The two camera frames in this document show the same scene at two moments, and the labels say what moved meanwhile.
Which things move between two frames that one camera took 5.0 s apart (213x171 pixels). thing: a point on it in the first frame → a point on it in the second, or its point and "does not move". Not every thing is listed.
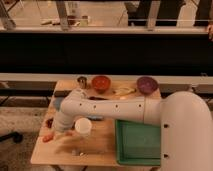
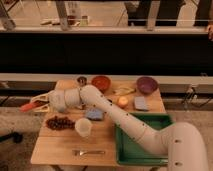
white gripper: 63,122 → 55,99
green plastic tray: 137,143 does not move
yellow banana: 124,91 does not move
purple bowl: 147,84 does not move
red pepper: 47,138 → 31,106
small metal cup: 82,80 does not move
